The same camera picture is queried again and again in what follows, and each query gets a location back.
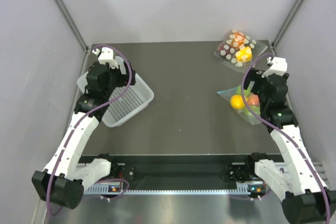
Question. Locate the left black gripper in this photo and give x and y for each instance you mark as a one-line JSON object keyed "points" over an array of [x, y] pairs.
{"points": [[124, 78]]}

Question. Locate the orange fake fruit in dotted bag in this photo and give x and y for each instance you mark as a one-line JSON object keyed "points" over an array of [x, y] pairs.
{"points": [[236, 39]]}

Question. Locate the white perforated plastic basket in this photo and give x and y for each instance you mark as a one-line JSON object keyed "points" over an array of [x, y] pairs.
{"points": [[136, 98]]}

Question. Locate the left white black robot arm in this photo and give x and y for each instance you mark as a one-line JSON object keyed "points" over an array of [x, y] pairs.
{"points": [[61, 182]]}

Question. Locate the right aluminium frame post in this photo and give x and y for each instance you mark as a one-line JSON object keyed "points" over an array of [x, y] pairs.
{"points": [[287, 22]]}

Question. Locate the dark red fake fruit dotted bag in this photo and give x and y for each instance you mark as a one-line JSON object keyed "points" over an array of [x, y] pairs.
{"points": [[223, 49]]}

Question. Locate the clear polka dot bag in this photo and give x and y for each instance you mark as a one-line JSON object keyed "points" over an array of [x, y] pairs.
{"points": [[257, 48]]}

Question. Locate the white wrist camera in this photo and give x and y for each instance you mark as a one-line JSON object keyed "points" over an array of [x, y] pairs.
{"points": [[276, 65], [107, 57]]}

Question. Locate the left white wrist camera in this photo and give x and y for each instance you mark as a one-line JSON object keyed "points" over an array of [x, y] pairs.
{"points": [[107, 57]]}

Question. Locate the left aluminium frame post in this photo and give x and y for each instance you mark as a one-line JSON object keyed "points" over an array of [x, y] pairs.
{"points": [[69, 20]]}

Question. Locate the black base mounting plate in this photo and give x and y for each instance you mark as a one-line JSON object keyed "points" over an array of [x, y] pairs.
{"points": [[181, 171]]}

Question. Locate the aluminium frame post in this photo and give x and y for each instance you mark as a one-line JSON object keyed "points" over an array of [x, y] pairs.
{"points": [[287, 22], [69, 20]]}

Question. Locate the yellow fake fruit in dotted bag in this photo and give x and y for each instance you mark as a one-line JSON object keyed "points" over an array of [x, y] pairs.
{"points": [[244, 55]]}

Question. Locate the clear blue zip top bag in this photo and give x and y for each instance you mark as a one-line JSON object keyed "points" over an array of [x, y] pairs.
{"points": [[227, 94]]}

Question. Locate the green fake pear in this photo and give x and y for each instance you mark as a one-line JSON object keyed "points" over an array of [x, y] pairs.
{"points": [[246, 92]]}

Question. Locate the yellow fake lemon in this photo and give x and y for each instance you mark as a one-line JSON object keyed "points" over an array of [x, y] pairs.
{"points": [[237, 102]]}

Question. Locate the grey slotted cable duct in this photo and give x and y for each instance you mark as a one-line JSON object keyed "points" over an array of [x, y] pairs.
{"points": [[237, 189]]}

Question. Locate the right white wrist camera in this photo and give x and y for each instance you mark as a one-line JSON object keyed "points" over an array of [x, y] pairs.
{"points": [[276, 65]]}

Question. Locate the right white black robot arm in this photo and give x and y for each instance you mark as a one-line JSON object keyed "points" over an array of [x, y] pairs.
{"points": [[304, 196]]}

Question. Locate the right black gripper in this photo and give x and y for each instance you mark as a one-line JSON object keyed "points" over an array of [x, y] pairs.
{"points": [[253, 75]]}

